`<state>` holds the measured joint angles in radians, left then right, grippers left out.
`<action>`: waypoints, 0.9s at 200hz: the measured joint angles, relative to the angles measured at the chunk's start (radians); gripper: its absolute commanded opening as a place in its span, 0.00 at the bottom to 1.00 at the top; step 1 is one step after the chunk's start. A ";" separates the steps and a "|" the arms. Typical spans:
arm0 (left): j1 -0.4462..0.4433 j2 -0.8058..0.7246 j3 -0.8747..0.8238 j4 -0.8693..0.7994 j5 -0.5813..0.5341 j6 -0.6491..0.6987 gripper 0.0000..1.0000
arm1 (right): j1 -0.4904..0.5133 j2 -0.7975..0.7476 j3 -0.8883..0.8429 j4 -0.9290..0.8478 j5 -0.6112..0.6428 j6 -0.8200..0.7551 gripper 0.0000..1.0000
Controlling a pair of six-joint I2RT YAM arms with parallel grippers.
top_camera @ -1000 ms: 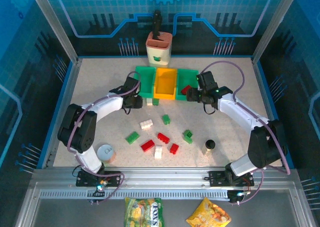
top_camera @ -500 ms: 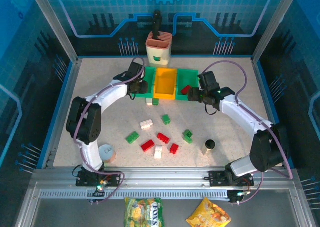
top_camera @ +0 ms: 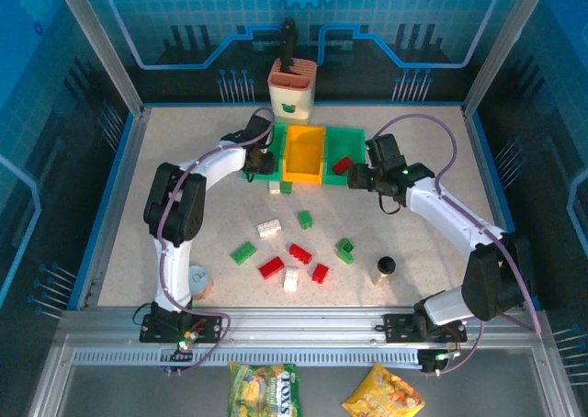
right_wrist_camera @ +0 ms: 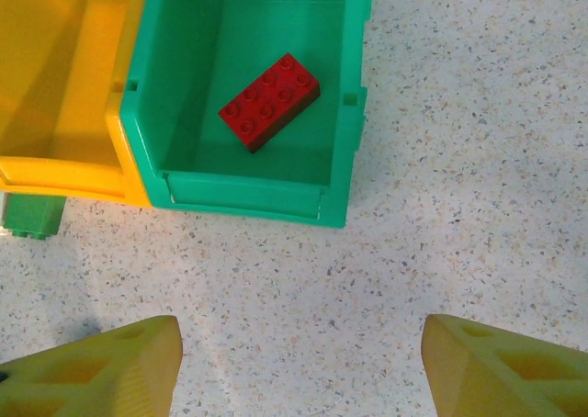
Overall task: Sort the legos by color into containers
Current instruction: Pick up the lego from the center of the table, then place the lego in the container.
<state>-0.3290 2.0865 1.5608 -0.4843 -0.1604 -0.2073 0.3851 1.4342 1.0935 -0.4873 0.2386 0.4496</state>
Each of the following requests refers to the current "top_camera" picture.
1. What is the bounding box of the green plastic bin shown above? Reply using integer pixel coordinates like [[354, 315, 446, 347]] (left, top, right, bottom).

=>
[[321, 126, 368, 187], [242, 123, 289, 183]]

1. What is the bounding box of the yellow plastic bin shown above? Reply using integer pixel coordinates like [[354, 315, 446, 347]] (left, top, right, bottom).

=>
[[280, 123, 328, 186]]

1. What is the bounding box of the cream knife block pink top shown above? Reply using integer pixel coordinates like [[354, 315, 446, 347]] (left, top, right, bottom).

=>
[[267, 58, 319, 127]]

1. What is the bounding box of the small bottle with black cap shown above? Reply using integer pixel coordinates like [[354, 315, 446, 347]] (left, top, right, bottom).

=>
[[370, 254, 397, 286]]

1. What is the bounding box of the tin can with pull tab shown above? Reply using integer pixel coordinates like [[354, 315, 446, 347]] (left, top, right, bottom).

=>
[[187, 264, 216, 301]]

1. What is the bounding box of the small LED controller board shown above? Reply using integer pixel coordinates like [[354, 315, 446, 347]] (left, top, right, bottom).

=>
[[175, 330, 206, 352], [418, 347, 462, 376]]

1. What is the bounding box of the yellow snack bag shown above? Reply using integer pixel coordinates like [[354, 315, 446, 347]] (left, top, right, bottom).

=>
[[341, 361, 426, 417]]

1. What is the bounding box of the green candy bag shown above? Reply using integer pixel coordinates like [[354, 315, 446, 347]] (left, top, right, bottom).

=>
[[228, 361, 302, 417]]

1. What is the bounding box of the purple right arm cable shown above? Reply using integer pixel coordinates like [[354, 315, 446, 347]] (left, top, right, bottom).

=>
[[376, 113, 543, 378]]

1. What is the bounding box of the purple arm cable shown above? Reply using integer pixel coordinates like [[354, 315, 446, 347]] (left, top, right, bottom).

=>
[[376, 113, 543, 378], [155, 107, 277, 377]]

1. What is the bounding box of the black knife handle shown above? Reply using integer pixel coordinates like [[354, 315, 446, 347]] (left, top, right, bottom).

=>
[[279, 17, 299, 74]]

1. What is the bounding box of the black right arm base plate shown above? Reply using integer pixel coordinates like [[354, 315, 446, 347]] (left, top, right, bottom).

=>
[[383, 312, 468, 344]]

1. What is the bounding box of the aluminium frame rail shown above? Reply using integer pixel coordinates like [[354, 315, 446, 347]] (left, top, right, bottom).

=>
[[54, 307, 550, 344]]

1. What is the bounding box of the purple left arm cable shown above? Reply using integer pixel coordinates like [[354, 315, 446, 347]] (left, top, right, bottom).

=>
[[155, 107, 277, 377]]

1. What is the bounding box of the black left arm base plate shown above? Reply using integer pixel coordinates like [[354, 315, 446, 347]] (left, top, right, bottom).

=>
[[139, 312, 222, 344]]

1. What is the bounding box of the aluminium frame post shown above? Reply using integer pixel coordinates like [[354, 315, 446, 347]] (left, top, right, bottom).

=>
[[49, 0, 155, 118], [461, 0, 552, 118]]

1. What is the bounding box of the slotted grey cable duct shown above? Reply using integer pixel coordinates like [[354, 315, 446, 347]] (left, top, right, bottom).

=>
[[72, 348, 423, 367]]

